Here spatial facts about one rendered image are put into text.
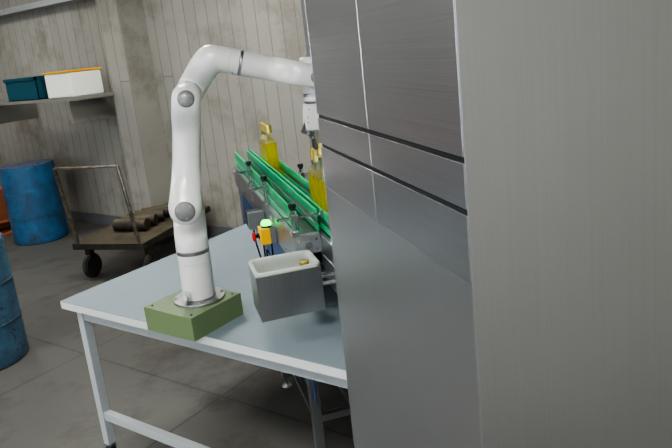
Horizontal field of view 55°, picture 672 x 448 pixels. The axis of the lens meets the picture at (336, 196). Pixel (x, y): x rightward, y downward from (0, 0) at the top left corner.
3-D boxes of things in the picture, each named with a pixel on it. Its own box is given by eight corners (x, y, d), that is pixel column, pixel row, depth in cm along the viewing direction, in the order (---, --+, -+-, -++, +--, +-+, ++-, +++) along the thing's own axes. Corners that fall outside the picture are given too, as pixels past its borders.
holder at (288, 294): (341, 305, 223) (336, 263, 220) (262, 322, 217) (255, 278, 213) (328, 289, 239) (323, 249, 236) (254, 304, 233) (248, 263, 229)
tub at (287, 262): (323, 286, 220) (320, 262, 218) (258, 300, 214) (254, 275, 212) (311, 271, 236) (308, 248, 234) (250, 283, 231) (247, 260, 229)
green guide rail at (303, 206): (319, 230, 240) (317, 209, 238) (316, 230, 240) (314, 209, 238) (249, 162, 405) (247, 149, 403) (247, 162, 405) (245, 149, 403)
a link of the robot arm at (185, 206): (203, 217, 244) (202, 229, 229) (170, 217, 242) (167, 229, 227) (204, 82, 234) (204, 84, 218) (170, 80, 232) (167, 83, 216)
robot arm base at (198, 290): (202, 311, 233) (195, 262, 229) (163, 304, 242) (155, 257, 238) (235, 291, 249) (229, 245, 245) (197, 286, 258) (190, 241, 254)
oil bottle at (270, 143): (280, 176, 351) (274, 124, 344) (270, 178, 349) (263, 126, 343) (278, 175, 356) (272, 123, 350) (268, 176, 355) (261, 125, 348)
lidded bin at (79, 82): (106, 92, 627) (101, 66, 621) (73, 97, 598) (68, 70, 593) (79, 94, 652) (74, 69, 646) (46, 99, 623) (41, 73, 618)
